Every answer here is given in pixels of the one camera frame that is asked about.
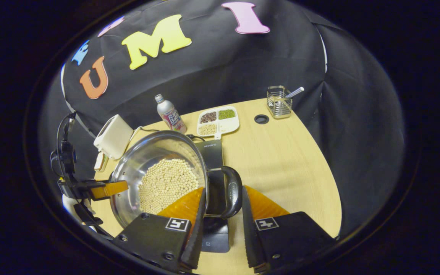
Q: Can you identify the black power cable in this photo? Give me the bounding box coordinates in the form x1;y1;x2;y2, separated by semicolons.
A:
140;128;206;142

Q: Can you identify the steel pot with black handles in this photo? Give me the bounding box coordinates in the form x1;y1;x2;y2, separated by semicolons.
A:
109;130;243;230

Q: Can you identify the spoon with pale handle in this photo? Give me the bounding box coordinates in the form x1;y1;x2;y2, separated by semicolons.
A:
284;87;305;99

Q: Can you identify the black induction cooktop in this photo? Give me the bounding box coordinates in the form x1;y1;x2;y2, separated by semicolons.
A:
195;139;230;253

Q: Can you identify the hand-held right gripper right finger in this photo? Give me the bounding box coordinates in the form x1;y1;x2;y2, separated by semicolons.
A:
242;185;337;273

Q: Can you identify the white toaster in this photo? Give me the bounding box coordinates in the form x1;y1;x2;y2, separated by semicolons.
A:
93;114;134;160

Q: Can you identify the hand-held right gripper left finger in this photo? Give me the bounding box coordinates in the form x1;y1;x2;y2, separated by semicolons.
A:
112;187;207;273

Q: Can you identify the pile of pale soybeans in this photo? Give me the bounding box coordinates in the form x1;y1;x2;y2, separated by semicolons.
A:
139;158;200;214

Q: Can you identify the small green plate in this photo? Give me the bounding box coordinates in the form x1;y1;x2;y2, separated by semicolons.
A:
94;152;110;172

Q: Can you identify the white divided dish of beans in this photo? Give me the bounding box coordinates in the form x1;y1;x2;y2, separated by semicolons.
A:
197;106;240;140

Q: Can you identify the silver bottle with pink label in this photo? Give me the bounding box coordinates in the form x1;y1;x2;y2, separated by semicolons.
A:
155;94;188;134

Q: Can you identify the wire utensil holder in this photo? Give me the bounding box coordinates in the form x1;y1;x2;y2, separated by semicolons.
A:
267;86;293;119

